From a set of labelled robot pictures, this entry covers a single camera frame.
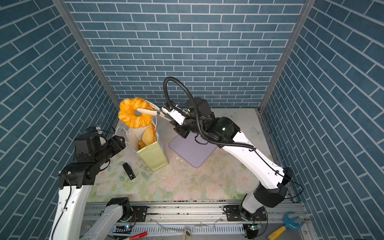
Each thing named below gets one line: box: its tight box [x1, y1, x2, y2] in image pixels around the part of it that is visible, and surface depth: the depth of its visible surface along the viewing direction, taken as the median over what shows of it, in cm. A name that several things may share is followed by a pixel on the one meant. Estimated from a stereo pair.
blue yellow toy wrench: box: [266, 211, 305, 240], surface depth 71 cm
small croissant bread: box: [138, 139, 147, 150], surface depth 90 cm
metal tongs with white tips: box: [136, 103, 168, 117], surface depth 63 cm
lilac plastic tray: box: [168, 132, 218, 168], surface depth 98 cm
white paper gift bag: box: [126, 115, 169, 172], surface depth 78 cm
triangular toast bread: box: [142, 123, 157, 146], surface depth 88 cm
